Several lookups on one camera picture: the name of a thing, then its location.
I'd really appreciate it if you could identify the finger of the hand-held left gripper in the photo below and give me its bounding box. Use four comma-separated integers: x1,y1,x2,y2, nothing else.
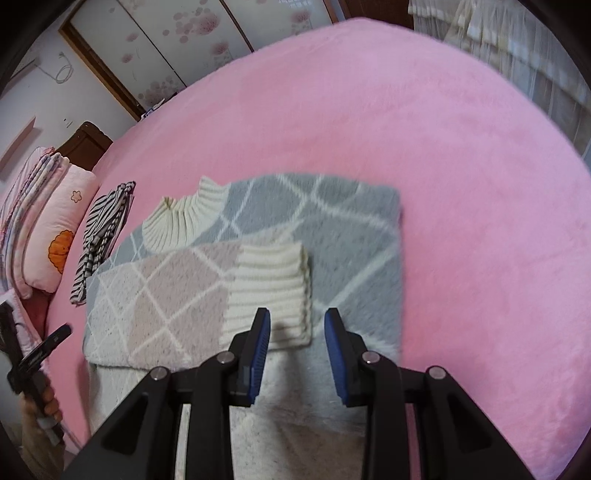
16,323,74,370

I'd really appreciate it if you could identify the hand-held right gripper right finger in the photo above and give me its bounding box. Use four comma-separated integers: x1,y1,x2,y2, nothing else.
324,308,536,480

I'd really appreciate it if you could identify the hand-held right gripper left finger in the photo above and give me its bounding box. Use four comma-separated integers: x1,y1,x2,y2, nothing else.
62,308,271,480

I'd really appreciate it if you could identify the grey diamond knit sweater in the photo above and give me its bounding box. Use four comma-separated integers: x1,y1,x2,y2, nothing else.
83,173,407,480

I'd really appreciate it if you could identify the person's left hand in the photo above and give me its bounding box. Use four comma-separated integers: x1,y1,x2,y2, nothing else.
18,390,63,476

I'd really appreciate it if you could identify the black white striped garment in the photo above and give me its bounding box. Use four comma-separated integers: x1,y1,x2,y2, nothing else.
69,181,137,305

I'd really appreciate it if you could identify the pink cartoon pillow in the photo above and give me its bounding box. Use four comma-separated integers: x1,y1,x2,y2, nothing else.
25,165,101,292

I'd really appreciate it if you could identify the folded striped quilt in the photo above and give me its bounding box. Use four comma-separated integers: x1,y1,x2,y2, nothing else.
0,147,70,301

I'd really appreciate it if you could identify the dark wooden headboard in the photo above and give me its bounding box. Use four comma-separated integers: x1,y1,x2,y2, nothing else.
55,121,114,172

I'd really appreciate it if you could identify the pink bed blanket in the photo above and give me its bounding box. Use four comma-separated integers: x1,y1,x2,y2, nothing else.
44,16,591,480

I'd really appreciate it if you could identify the floral sliding wardrobe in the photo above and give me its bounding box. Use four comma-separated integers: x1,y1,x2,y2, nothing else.
58,0,347,121

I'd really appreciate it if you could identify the pink wall shelf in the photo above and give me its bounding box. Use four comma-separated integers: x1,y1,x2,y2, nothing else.
0,115,38,162

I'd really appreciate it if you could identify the white power cable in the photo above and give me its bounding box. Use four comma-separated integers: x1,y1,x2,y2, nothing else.
34,52,75,85

